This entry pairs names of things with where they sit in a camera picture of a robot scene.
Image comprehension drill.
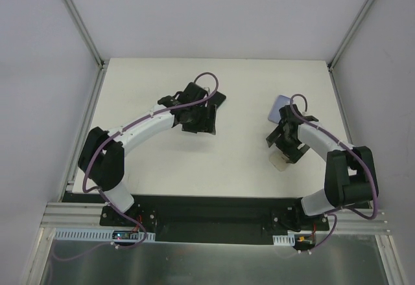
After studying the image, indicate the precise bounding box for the beige phone with ring holder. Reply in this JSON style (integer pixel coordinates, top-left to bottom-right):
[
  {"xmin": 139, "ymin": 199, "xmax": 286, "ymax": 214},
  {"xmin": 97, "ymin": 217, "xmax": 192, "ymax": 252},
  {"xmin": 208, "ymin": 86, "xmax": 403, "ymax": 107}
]
[{"xmin": 268, "ymin": 150, "xmax": 291, "ymax": 172}]

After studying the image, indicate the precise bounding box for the teal smartphone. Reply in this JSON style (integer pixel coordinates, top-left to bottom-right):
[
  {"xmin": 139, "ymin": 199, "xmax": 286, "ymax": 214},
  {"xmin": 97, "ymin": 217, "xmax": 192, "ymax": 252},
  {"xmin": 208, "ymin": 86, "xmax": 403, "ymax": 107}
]
[{"xmin": 207, "ymin": 91, "xmax": 226, "ymax": 109}]

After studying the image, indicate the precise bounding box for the lavender phone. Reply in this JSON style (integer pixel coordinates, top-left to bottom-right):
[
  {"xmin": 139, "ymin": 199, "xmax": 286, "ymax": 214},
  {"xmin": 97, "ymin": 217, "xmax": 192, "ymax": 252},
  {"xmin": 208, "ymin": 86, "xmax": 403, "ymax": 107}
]
[{"xmin": 268, "ymin": 95, "xmax": 290, "ymax": 124}]

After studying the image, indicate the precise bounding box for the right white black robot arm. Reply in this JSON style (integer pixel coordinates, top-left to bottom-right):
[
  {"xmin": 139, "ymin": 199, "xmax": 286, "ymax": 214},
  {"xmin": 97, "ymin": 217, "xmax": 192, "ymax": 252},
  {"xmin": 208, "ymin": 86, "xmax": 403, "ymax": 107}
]
[{"xmin": 266, "ymin": 104, "xmax": 379, "ymax": 230}]

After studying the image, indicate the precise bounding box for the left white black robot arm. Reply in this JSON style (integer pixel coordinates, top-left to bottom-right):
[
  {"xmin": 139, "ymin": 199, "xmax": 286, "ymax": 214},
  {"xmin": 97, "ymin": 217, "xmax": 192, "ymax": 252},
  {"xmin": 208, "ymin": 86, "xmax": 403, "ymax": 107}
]
[{"xmin": 78, "ymin": 82, "xmax": 226, "ymax": 226}]

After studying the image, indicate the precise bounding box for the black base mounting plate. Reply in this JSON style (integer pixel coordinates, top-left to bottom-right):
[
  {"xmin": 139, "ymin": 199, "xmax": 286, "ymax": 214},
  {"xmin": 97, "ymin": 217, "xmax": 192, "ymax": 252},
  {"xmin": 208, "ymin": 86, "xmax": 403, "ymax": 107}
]
[{"xmin": 61, "ymin": 191, "xmax": 335, "ymax": 244}]

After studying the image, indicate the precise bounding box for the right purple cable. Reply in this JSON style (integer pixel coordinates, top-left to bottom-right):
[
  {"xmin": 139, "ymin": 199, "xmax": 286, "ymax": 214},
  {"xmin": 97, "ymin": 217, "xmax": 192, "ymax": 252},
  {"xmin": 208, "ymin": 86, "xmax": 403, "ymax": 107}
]
[{"xmin": 275, "ymin": 93, "xmax": 380, "ymax": 258}]

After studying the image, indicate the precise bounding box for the purple cable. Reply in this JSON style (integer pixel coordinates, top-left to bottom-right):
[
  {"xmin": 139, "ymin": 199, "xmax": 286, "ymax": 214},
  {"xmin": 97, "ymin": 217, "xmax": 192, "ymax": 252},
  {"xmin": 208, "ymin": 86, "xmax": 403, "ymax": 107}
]
[
  {"xmin": 275, "ymin": 93, "xmax": 380, "ymax": 258},
  {"xmin": 51, "ymin": 72, "xmax": 220, "ymax": 261}
]

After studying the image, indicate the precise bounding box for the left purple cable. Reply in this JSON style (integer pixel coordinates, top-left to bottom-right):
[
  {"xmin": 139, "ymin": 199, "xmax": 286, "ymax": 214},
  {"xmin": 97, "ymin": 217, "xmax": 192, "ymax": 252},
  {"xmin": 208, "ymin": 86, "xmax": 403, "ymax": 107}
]
[{"xmin": 51, "ymin": 72, "xmax": 220, "ymax": 261}]

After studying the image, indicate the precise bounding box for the right white slotted cable duct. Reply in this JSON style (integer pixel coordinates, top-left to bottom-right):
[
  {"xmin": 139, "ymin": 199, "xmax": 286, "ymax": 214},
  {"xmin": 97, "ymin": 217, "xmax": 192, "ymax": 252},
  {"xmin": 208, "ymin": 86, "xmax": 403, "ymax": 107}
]
[{"xmin": 272, "ymin": 234, "xmax": 296, "ymax": 247}]

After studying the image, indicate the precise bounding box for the white slotted cable duct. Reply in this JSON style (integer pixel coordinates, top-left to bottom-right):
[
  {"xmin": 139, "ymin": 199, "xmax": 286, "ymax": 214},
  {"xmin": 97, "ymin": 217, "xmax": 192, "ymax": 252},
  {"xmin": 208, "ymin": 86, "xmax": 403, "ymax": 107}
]
[
  {"xmin": 272, "ymin": 234, "xmax": 296, "ymax": 247},
  {"xmin": 54, "ymin": 228, "xmax": 145, "ymax": 243}
]

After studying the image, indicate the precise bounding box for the right aluminium frame post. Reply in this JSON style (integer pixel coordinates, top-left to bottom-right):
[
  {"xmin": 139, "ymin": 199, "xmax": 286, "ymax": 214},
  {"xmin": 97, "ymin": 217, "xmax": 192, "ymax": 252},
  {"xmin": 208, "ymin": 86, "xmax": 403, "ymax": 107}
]
[{"xmin": 327, "ymin": 0, "xmax": 377, "ymax": 72}]

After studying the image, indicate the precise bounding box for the aluminium frame post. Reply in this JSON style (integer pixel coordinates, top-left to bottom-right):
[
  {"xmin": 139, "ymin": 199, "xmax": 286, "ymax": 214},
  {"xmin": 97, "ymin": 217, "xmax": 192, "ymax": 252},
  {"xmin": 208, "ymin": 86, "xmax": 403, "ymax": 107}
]
[
  {"xmin": 62, "ymin": 0, "xmax": 106, "ymax": 69},
  {"xmin": 327, "ymin": 0, "xmax": 377, "ymax": 72}
]

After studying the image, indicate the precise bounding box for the left aluminium frame post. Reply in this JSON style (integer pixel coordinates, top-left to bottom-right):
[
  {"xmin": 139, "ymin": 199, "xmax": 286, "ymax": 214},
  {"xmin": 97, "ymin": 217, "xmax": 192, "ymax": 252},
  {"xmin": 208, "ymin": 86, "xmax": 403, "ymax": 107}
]
[{"xmin": 62, "ymin": 0, "xmax": 106, "ymax": 69}]

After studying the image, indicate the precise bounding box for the left white slotted cable duct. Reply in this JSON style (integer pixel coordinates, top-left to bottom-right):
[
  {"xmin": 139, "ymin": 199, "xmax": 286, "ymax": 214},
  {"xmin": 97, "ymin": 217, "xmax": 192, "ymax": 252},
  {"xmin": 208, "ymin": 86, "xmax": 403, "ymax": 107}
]
[{"xmin": 54, "ymin": 228, "xmax": 145, "ymax": 243}]

